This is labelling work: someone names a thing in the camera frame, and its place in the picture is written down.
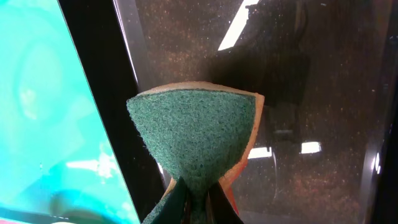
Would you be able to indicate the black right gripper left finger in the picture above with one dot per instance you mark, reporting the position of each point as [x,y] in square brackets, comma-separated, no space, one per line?
[176,209]

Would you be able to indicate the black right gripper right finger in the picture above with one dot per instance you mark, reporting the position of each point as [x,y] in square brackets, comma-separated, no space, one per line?
[218,208]

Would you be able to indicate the green yellow sponge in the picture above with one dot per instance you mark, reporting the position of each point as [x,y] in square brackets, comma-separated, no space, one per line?
[201,134]

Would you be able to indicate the black plastic tray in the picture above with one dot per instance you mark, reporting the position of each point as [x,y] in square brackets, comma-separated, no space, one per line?
[328,73]

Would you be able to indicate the teal plastic tray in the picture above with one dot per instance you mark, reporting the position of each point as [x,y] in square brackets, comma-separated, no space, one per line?
[57,165]

